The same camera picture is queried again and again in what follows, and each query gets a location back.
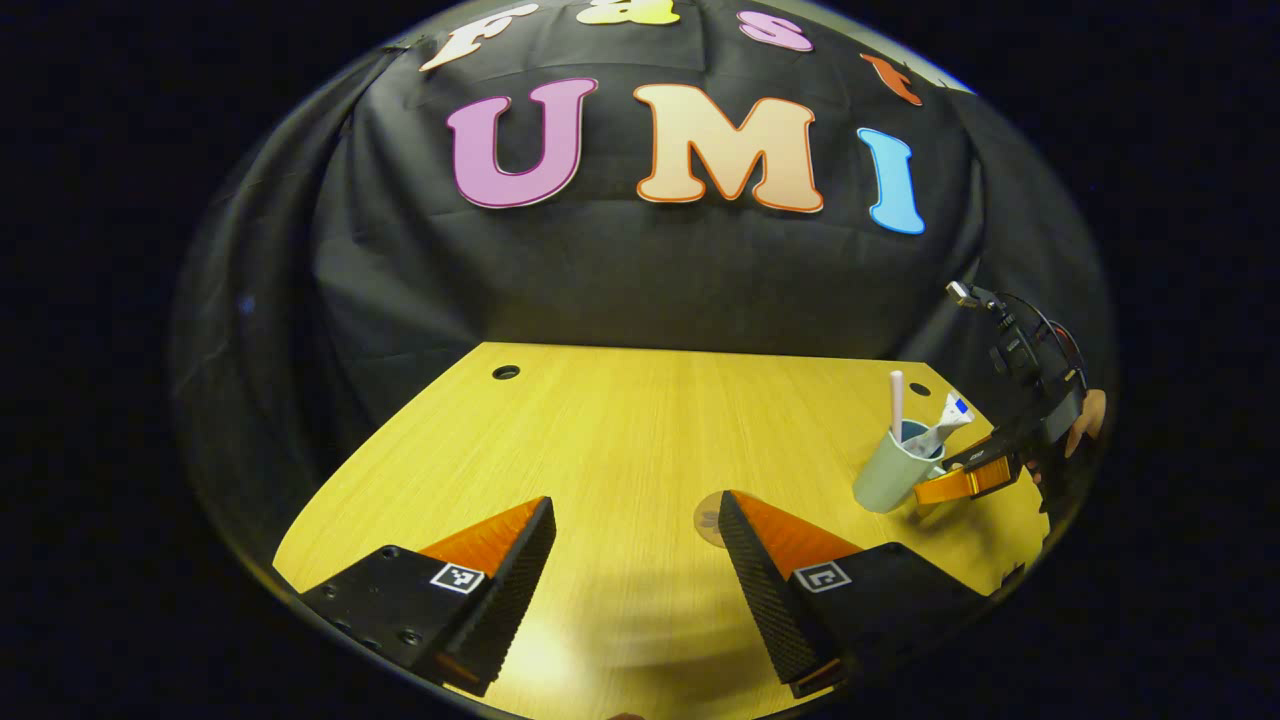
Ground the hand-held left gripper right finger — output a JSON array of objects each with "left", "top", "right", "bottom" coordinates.
[{"left": 717, "top": 490, "right": 991, "bottom": 699}]

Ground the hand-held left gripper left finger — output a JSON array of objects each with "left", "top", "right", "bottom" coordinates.
[{"left": 298, "top": 495, "right": 558, "bottom": 699}]

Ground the white toothpaste tube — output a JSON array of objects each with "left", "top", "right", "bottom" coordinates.
[{"left": 905, "top": 393, "right": 974, "bottom": 459}]

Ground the pale green cup wooden handle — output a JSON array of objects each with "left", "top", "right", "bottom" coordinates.
[{"left": 853, "top": 420, "right": 947, "bottom": 515}]

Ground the round brown coaster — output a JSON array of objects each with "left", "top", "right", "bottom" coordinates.
[{"left": 693, "top": 491, "right": 746, "bottom": 548}]

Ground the wooden desktop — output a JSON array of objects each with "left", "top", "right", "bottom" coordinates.
[{"left": 272, "top": 342, "right": 1051, "bottom": 720}]

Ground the black backdrop cloth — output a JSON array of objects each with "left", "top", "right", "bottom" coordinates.
[{"left": 172, "top": 0, "right": 1116, "bottom": 561}]

